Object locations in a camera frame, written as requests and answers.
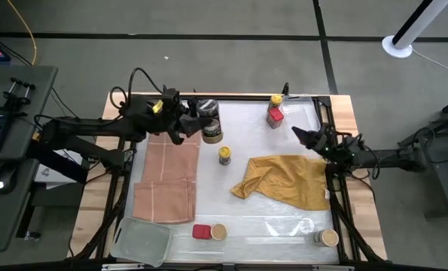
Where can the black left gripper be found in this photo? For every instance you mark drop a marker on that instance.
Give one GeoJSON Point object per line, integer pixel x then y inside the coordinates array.
{"type": "Point", "coordinates": [171, 116]}

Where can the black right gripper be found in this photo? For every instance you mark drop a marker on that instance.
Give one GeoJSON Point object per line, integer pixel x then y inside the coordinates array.
{"type": "Point", "coordinates": [325, 141]}

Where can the furikake seasoning glass jar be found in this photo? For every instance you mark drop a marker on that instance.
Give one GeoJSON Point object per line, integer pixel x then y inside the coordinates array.
{"type": "Point", "coordinates": [210, 126]}
{"type": "Point", "coordinates": [327, 238]}
{"type": "Point", "coordinates": [218, 232]}

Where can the red bottle yellow cap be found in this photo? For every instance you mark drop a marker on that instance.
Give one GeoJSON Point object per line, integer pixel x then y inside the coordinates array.
{"type": "Point", "coordinates": [275, 117]}

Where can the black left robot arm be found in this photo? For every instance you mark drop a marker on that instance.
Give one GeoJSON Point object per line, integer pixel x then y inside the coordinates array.
{"type": "Point", "coordinates": [80, 126]}

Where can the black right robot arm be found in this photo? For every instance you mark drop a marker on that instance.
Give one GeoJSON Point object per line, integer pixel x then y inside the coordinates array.
{"type": "Point", "coordinates": [389, 158]}

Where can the clear plastic bin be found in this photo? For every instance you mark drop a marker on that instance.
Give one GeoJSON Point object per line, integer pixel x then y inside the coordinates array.
{"type": "Point", "coordinates": [142, 241]}
{"type": "Point", "coordinates": [302, 113]}

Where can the mustard yellow cloth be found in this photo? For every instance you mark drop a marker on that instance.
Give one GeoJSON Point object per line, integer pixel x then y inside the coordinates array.
{"type": "Point", "coordinates": [287, 178]}

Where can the pink folded towel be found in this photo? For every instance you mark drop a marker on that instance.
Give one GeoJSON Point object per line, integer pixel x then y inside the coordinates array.
{"type": "Point", "coordinates": [171, 177]}

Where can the white glossy table mat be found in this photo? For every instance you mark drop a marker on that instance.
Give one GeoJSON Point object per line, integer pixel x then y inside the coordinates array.
{"type": "Point", "coordinates": [227, 195]}

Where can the red paprika tin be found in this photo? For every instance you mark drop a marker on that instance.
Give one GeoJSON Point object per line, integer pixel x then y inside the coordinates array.
{"type": "Point", "coordinates": [202, 232]}

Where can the white pole with round base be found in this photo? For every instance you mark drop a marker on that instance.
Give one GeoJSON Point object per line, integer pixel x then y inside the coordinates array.
{"type": "Point", "coordinates": [397, 45]}

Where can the dark grey equipment stand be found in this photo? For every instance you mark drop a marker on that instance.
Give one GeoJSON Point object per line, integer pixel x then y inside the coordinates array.
{"type": "Point", "coordinates": [445, 177]}

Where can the black desk support bar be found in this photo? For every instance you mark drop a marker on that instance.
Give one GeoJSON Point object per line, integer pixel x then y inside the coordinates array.
{"type": "Point", "coordinates": [58, 169]}

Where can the white printed paper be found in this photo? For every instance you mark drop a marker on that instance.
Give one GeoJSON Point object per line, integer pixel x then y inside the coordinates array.
{"type": "Point", "coordinates": [48, 175]}

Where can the black clamp stand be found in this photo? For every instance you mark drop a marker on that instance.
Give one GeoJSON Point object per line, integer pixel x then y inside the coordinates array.
{"type": "Point", "coordinates": [16, 96]}

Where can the black computer mouse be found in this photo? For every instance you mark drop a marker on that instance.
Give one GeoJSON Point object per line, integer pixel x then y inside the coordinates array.
{"type": "Point", "coordinates": [6, 180]}

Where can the dark grey desk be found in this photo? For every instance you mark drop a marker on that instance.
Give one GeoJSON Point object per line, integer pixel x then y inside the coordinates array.
{"type": "Point", "coordinates": [5, 218]}

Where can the black metal table frame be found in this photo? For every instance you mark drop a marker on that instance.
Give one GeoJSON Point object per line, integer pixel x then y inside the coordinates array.
{"type": "Point", "coordinates": [340, 218]}

